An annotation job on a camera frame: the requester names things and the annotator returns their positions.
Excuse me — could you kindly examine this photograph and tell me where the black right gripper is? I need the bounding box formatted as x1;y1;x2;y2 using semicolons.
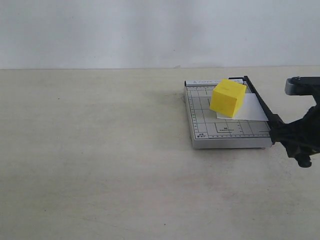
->
269;94;320;156

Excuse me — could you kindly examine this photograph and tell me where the black cutter blade lever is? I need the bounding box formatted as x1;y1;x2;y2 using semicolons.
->
228;75;313;168

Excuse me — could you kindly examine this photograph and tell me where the white paper sheet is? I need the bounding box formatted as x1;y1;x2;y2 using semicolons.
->
216;93;268;122

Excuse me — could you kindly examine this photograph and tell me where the yellow cube block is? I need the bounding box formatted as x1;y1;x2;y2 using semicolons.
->
209;79;247;118

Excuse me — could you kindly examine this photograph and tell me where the grey paper cutter base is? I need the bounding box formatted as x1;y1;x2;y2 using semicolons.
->
184;79;272;149

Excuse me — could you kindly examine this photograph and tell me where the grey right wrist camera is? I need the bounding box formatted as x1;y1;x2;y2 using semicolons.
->
284;76;320;96

